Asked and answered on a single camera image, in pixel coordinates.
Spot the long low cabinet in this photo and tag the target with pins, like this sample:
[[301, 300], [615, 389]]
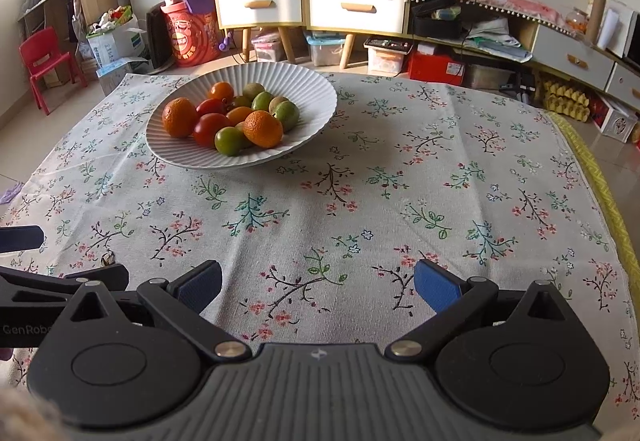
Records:
[[575, 56]]

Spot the clear storage box blue lid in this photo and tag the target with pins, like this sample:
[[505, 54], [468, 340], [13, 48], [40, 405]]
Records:
[[325, 51]]

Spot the green-orange tomato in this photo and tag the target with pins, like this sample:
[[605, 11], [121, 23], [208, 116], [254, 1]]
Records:
[[253, 89], [229, 141]]

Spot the black screen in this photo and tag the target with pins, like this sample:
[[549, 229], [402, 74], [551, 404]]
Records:
[[632, 38]]

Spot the glass jar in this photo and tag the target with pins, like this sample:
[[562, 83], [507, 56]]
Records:
[[577, 21]]

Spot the blue and white carton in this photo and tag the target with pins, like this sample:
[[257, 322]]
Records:
[[120, 71]]

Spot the grey plastic bin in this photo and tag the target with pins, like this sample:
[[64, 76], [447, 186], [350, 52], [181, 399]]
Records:
[[487, 77]]

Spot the beige fuzzy clothing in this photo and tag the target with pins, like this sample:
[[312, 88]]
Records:
[[27, 418]]

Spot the floral tablecloth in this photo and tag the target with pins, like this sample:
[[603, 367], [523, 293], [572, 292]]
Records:
[[350, 201]]

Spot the lilac cloth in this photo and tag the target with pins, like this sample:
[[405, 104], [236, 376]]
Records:
[[10, 195]]

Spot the cardboard tube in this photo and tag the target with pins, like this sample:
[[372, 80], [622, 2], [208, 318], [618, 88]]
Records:
[[596, 16]]

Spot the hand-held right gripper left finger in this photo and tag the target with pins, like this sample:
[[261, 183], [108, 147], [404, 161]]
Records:
[[197, 283]]

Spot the red tomato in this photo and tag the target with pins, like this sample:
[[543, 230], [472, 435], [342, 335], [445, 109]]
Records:
[[210, 130], [209, 107]]

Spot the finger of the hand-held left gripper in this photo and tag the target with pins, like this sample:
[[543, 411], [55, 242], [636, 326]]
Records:
[[40, 288], [20, 238]]

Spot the green jujube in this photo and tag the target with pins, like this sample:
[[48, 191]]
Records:
[[262, 102], [287, 115]]

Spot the white patterned box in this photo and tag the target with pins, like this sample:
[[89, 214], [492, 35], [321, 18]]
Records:
[[617, 123]]

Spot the large mandarin orange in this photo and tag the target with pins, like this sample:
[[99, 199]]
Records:
[[180, 117]]

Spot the small mandarin orange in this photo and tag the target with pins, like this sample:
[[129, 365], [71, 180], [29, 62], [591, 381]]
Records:
[[263, 128]]

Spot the black appliance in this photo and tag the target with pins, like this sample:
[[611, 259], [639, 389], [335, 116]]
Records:
[[157, 41]]

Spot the red box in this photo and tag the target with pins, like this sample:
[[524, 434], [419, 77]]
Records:
[[435, 67]]

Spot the low wooden drawer cabinet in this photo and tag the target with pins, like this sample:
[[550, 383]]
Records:
[[355, 6]]

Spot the egg carton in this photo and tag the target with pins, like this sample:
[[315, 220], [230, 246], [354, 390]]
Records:
[[565, 98]]

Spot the clear storage box dark lid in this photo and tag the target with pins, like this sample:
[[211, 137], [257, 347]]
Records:
[[387, 58]]

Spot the white ribbed plate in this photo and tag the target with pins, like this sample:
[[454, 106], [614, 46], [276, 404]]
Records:
[[310, 91]]

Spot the dried tomato calyx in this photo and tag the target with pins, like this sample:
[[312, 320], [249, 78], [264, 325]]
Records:
[[106, 260]]

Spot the orange tomato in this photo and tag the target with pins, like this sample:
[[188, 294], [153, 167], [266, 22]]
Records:
[[239, 115], [220, 91]]

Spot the white cardboard box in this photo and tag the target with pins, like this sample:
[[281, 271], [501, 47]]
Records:
[[117, 43]]

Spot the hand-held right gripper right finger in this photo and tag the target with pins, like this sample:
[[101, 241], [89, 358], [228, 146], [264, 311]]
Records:
[[435, 286]]

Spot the red printed bucket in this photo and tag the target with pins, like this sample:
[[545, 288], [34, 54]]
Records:
[[190, 38]]

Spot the black bag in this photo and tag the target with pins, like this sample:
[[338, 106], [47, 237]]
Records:
[[435, 23]]

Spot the clear storage box pink contents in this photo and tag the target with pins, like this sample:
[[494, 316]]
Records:
[[270, 48]]

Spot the red plastic chair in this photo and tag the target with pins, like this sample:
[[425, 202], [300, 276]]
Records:
[[42, 56]]

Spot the pile of papers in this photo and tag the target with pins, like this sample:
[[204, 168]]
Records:
[[495, 38]]

